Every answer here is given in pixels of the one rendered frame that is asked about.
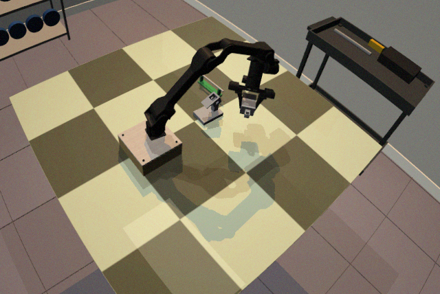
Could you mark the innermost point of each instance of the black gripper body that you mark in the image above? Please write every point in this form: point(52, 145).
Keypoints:
point(252, 84)

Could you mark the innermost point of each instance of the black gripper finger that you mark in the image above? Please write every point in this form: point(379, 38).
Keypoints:
point(240, 97)
point(260, 99)

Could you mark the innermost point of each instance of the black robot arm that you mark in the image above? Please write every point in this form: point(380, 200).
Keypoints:
point(203, 62)

